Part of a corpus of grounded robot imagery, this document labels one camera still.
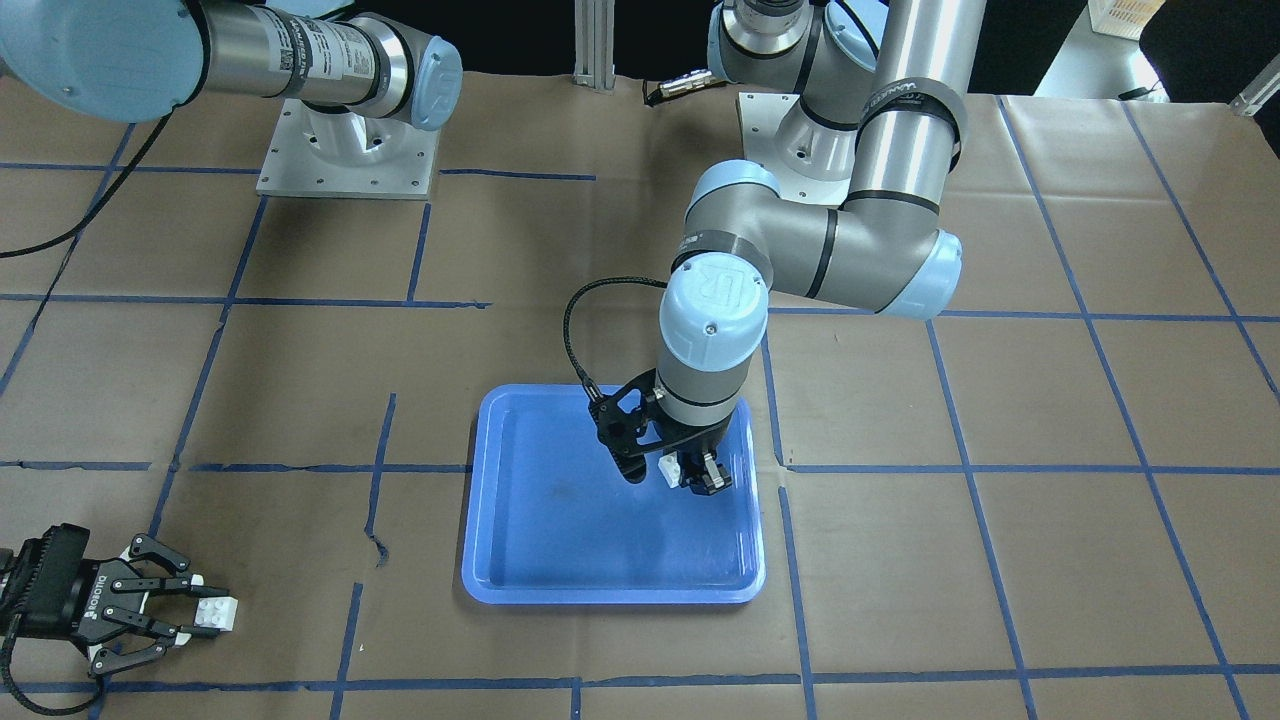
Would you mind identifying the blue plastic tray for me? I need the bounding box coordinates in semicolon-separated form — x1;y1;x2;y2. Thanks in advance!
460;384;767;606

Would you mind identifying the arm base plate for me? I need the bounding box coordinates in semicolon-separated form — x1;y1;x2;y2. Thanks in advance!
256;99;439;201
737;91;855;208

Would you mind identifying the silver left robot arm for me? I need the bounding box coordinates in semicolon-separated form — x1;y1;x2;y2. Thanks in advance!
577;1;986;495

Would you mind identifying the aluminium frame post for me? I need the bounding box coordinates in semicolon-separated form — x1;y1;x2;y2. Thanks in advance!
572;0;616;94

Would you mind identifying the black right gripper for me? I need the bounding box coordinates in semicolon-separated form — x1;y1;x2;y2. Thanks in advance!
3;523;223;678

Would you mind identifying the white block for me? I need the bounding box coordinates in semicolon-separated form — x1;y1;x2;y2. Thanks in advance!
658;452;687;488
193;594;239;632

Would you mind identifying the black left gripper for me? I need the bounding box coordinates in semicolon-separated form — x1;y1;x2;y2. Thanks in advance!
585;369;733;496

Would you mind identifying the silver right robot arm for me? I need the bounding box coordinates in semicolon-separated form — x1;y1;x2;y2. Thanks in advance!
3;1;463;682

